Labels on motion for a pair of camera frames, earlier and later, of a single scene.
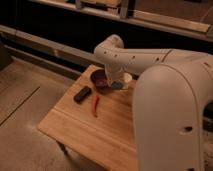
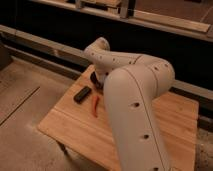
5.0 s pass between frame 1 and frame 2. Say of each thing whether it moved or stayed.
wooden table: stayed
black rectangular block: stayed
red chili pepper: stayed
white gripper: moved
